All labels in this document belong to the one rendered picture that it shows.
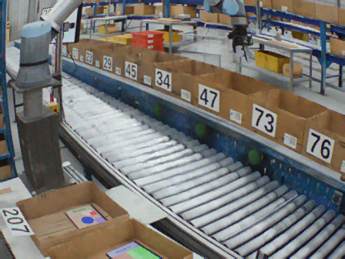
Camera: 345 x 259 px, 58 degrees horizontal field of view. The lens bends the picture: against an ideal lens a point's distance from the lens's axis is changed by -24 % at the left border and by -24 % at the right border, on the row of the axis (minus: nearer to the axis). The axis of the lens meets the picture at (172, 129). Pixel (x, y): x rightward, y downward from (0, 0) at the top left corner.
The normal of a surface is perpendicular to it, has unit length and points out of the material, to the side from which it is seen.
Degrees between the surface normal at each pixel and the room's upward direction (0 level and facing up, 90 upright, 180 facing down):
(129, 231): 90
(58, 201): 89
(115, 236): 89
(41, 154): 90
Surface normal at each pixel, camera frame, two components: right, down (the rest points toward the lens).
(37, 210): 0.64, 0.26
